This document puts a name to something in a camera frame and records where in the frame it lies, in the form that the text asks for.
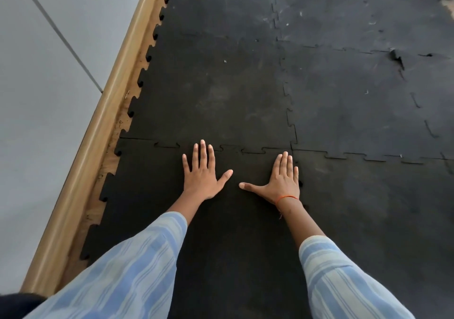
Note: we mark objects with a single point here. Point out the person's right middle finger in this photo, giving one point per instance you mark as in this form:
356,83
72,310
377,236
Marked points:
283,164

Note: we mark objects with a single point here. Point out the person's left thumb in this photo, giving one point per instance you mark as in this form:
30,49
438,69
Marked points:
225,177

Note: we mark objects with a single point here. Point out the person's right thumb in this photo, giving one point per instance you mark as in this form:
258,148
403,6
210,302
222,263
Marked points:
251,187

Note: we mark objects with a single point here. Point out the person's left middle finger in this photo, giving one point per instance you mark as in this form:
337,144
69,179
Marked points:
203,154

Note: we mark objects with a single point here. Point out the person's right hand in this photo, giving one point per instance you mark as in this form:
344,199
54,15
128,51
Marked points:
282,187

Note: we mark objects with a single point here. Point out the person's dark garment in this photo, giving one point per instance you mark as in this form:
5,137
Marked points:
17,306

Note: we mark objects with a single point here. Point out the person's left little finger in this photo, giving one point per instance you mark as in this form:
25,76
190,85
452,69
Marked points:
185,165

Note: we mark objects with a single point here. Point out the person's right little finger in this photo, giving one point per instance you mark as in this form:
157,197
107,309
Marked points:
296,174

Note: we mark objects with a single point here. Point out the light wooden frame rail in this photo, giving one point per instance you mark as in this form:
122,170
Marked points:
106,116

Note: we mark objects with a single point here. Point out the person's left hand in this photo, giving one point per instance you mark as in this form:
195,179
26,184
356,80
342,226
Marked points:
202,182

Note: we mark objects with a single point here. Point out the person's right forearm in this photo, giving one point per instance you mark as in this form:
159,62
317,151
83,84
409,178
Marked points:
340,279

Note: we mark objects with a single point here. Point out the black interlocking mat tiles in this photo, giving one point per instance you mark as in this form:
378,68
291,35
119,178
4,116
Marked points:
227,91

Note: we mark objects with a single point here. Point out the person's left forearm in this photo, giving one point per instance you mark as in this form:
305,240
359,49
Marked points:
142,262

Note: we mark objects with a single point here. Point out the orange thread wrist band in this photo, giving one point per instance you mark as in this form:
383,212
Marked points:
286,197

